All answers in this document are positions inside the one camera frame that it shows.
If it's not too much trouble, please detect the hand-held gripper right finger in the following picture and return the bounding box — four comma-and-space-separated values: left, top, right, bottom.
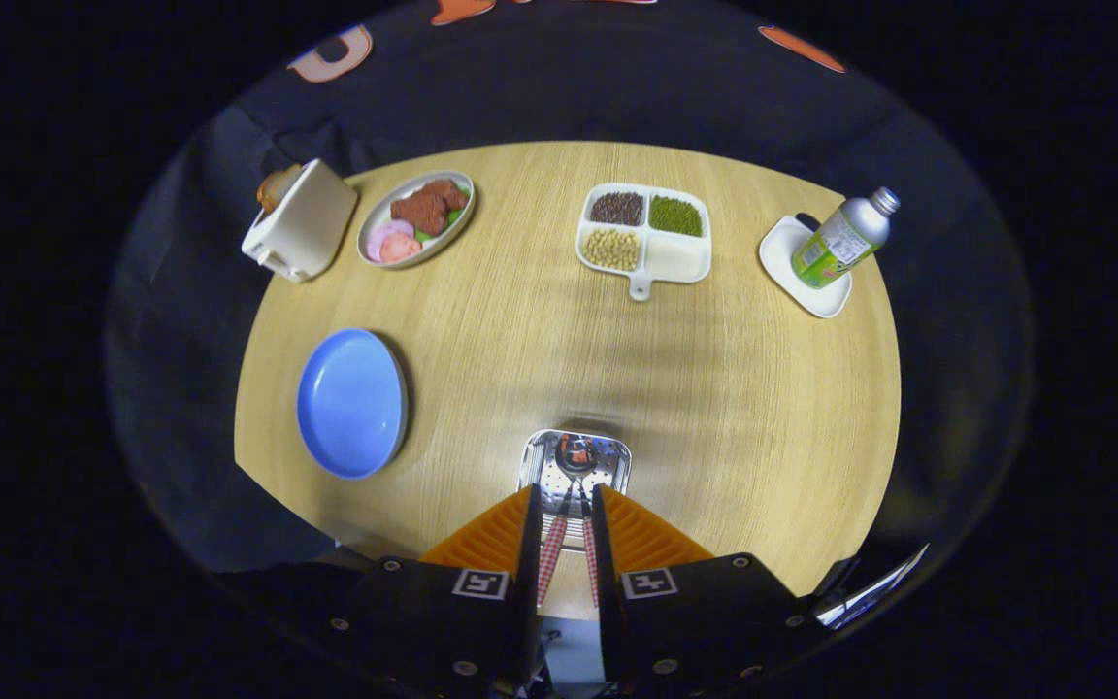
588, 483, 830, 698

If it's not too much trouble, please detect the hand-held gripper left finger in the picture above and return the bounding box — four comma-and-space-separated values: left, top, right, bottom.
321, 483, 545, 698

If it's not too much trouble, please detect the checked handle spoon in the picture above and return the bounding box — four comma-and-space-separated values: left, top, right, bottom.
536, 434, 601, 608

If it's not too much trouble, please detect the checked handle fork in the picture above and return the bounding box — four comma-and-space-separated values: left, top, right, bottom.
574, 485, 602, 608

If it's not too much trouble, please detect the metal cutlery rack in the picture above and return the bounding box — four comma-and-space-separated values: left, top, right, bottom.
517, 429, 634, 554

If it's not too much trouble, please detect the blue plate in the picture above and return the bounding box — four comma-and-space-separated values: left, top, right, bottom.
296, 328, 411, 481

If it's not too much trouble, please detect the small white dish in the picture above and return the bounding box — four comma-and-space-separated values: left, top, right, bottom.
758, 215, 853, 319

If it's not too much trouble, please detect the white divided dish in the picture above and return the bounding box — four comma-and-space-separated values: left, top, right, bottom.
575, 183, 713, 302

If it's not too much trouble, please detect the pile of yellow soybeans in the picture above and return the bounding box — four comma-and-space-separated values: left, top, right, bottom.
581, 227, 641, 272

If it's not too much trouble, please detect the green lettuce leaf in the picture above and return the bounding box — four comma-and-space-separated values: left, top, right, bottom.
413, 206, 469, 244

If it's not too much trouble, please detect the pile of green beans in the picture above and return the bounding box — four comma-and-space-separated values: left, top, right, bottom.
648, 195, 705, 238

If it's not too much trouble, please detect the green label metal bottle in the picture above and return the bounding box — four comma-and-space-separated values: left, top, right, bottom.
791, 187, 902, 290

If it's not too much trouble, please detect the beige food plate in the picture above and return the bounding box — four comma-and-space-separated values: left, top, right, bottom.
356, 171, 477, 270

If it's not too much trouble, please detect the white toaster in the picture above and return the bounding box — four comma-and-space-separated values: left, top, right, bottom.
241, 158, 359, 284

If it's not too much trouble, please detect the brown steak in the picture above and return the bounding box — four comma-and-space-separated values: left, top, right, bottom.
390, 179, 470, 237

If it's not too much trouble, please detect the pile of red beans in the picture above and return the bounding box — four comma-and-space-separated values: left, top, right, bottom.
589, 191, 645, 227

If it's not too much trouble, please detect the toasted bread slice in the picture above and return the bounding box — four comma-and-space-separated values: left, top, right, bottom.
256, 163, 304, 215

